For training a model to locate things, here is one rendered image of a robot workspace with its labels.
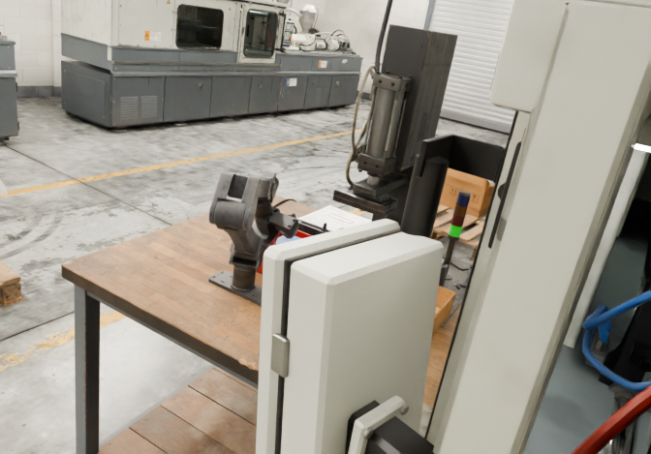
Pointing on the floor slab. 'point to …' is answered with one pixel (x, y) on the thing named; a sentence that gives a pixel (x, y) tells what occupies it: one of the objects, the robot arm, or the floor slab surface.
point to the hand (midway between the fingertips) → (271, 244)
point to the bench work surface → (244, 313)
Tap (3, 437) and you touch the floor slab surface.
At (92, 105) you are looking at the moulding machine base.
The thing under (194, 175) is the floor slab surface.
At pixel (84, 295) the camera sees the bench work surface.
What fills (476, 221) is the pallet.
